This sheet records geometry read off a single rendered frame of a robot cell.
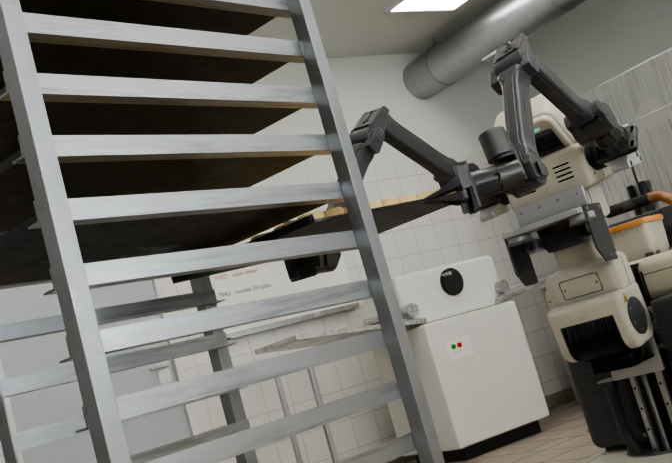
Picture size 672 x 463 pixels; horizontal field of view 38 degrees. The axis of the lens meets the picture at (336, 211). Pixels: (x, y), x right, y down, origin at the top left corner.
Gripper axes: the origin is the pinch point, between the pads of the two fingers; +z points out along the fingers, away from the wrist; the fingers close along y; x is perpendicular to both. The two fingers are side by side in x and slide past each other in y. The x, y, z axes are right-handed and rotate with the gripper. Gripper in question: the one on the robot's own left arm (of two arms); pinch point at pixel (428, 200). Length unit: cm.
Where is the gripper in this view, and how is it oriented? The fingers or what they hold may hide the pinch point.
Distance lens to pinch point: 194.9
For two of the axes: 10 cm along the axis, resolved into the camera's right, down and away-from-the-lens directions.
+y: 3.0, 9.4, -1.4
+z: -9.5, 2.9, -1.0
